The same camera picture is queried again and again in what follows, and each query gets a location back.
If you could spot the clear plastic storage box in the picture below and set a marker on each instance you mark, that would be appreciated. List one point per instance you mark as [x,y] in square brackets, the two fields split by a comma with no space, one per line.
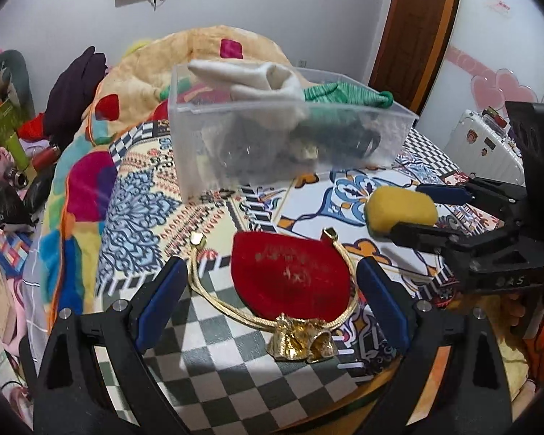
[235,145]

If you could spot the pink heart wall decoration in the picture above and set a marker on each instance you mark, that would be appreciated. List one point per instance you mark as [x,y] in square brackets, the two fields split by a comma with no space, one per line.
[494,84]

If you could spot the green striped cloth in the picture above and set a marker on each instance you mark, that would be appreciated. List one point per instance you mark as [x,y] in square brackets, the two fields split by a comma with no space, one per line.
[340,93]

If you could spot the dark purple garment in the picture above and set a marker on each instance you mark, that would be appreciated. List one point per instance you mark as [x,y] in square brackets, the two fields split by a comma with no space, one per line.
[75,90]

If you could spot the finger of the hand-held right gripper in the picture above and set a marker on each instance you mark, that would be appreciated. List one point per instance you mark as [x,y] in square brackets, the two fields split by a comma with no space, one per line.
[419,235]
[439,194]

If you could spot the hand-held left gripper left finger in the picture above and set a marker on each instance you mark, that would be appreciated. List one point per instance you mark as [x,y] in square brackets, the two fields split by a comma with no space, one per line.
[159,297]

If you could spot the green box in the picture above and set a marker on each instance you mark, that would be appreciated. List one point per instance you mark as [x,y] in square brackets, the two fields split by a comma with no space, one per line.
[11,136]

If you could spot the white suitcase with stickers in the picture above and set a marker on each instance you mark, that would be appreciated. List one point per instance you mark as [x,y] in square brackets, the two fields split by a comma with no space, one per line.
[485,145]

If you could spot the person's right hand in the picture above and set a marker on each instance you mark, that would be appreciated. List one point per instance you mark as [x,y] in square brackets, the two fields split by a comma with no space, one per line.
[521,310]

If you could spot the colourful patchwork blanket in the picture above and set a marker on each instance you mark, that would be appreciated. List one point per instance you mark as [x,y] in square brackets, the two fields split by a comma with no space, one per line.
[163,63]

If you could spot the brown wooden door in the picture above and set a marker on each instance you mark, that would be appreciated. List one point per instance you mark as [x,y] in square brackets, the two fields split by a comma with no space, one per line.
[412,31]

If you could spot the white sock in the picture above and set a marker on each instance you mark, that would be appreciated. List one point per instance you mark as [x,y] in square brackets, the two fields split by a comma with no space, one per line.
[254,81]

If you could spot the patterned bed sheet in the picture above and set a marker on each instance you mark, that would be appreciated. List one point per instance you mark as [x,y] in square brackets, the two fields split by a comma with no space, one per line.
[163,217]

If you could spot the red lighter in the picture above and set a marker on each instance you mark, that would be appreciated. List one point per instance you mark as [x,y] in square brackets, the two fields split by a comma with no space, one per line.
[45,156]

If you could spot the dark cloth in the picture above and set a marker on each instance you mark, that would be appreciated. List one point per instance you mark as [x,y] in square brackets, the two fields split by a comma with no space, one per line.
[344,142]

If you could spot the grey-green plush toy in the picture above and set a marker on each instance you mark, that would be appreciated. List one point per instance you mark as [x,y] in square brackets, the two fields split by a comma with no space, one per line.
[7,77]

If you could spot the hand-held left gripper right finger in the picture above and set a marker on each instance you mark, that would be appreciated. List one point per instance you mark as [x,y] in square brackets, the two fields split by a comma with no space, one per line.
[384,298]

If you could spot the yellow sponge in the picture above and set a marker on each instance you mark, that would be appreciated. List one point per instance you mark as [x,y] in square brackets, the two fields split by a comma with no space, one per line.
[399,210]

